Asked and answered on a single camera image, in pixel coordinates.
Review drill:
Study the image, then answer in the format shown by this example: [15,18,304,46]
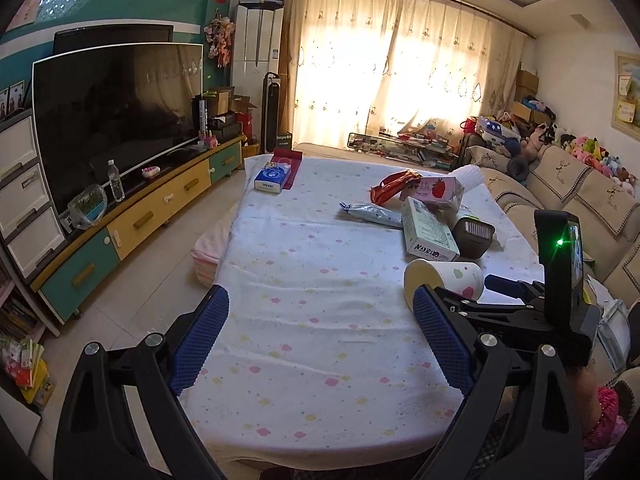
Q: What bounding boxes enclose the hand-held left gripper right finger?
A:
[412,284,586,480]

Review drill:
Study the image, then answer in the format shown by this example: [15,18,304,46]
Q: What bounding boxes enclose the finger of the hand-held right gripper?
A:
[484,274,547,306]
[462,298,548,333]

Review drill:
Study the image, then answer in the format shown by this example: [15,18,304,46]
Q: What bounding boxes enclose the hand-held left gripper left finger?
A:
[52,284,231,480]

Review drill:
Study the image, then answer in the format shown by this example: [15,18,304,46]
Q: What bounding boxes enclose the white dotted paper cup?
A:
[403,258,483,313]

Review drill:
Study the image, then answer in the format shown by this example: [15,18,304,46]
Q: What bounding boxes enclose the dark brown cup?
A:
[452,214,496,260]

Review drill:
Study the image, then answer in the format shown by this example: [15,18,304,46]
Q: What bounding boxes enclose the light green box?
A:
[401,196,460,262]

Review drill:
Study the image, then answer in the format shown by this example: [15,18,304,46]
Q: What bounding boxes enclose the white paper towel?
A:
[447,164,483,193]

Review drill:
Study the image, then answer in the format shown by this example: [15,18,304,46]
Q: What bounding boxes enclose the pink strawberry carton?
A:
[400,176,466,211]

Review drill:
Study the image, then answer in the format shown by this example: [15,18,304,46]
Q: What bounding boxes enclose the blue white wrapper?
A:
[339,202,405,228]

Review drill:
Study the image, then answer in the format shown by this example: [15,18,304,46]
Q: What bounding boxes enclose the red snack packet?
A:
[370,170,423,206]

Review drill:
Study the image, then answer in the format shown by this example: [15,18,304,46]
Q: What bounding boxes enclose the person's right forearm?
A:
[570,367,628,451]

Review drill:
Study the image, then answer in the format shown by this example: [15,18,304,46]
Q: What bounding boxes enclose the white plastic bag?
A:
[585,275,633,366]

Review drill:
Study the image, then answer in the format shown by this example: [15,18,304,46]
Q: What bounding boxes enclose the beige sofa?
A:
[465,145,640,411]

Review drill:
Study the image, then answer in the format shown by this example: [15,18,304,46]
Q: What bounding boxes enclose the white dotted tablecloth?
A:
[177,155,546,461]

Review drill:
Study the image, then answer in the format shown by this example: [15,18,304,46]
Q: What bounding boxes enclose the dark blue cushion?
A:
[505,137,532,182]

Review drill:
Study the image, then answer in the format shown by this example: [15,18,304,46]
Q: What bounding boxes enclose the pile of plush toys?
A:
[520,120,638,186]

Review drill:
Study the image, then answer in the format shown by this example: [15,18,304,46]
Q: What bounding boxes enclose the yellow and green television cabinet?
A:
[30,135,248,326]

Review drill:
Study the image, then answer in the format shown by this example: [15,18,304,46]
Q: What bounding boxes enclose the white star print bag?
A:
[475,116,506,143]

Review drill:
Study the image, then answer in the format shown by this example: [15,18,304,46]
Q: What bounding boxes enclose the glass coffee table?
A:
[347,130,466,168]

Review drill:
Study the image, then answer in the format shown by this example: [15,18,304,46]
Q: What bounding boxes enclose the blue tissue packet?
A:
[253,162,293,193]

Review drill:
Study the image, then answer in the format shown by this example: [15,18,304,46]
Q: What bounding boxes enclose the plastic bag with greens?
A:
[66,184,108,231]

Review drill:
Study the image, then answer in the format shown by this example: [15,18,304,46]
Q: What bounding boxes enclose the clear water bottle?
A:
[106,159,126,203]

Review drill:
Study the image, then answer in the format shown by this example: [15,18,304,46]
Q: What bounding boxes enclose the stack of colourful booklets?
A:
[0,335,56,406]

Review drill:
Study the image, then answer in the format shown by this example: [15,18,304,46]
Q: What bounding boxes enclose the stack of cardboard boxes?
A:
[510,62,551,126]

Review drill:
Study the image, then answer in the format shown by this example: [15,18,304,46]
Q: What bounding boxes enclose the red pouch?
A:
[272,147,304,192]

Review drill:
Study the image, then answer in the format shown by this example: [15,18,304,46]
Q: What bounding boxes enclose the black boxes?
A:
[209,114,242,142]

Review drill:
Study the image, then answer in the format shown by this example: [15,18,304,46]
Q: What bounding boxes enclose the red canister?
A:
[237,112,256,145]

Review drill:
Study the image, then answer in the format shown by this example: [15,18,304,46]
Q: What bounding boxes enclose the beige floral cover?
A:
[295,141,461,168]

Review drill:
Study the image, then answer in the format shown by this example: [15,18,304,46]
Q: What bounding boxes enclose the tall white blue box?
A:
[192,95,209,136]

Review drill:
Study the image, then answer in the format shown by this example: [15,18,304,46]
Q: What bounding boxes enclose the large curved black television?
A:
[31,42,204,216]

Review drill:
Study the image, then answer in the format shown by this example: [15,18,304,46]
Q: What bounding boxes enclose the white plastic drawer unit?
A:
[0,107,68,281]

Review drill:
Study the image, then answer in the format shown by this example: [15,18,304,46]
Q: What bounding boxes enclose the brown cardboard box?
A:
[202,86,258,116]

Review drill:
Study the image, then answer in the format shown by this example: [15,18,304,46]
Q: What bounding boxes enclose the black tower fan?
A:
[264,71,281,153]

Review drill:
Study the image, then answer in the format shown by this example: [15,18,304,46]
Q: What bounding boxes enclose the cream patterned curtains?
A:
[280,0,526,148]

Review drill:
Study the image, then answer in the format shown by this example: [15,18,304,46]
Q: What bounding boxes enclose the white standing air conditioner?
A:
[231,2,285,153]

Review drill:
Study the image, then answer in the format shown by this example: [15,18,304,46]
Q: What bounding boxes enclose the framed photos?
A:
[0,80,26,121]

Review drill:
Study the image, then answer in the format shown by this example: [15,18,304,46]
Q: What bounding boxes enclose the framed wall picture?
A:
[611,50,640,128]

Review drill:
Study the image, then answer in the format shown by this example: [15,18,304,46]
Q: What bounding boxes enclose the floral wall decoration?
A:
[204,10,236,68]

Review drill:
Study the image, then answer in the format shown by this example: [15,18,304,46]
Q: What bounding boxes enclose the pink wall picture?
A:
[7,0,48,31]

